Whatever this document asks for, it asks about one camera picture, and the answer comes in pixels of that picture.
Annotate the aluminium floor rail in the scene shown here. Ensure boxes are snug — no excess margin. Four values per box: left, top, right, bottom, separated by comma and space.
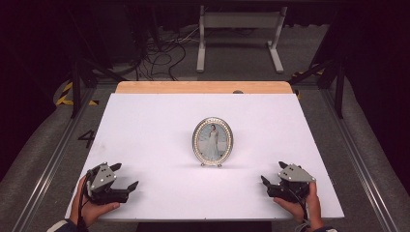
318, 88, 400, 232
11, 86, 98, 232

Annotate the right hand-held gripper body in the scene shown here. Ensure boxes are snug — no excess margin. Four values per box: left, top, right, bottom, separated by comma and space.
266, 163, 317, 204

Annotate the person's right hand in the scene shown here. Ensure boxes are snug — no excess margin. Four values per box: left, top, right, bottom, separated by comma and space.
273, 182, 325, 231

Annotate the oval silver photo frame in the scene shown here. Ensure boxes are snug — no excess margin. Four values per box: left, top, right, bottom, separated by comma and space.
191, 116, 234, 168

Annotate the person's left hand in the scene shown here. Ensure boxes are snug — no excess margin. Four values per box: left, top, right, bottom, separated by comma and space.
69, 175, 121, 228

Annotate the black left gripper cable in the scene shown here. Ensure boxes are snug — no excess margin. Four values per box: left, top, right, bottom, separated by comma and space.
77, 175, 94, 228

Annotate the white metal stand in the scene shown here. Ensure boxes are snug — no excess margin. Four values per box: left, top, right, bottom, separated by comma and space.
196, 4, 288, 74

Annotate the black metal stand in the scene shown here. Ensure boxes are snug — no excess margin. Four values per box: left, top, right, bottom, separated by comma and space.
69, 57, 129, 120
288, 57, 347, 120

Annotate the tangle of black floor cables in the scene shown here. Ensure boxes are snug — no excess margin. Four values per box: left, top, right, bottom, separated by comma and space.
134, 27, 201, 81

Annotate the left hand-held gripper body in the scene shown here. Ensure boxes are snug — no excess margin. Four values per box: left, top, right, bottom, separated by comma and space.
85, 162, 130, 206

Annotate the braided right gripper cable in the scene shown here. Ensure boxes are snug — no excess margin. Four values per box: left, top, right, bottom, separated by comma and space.
286, 188, 311, 232

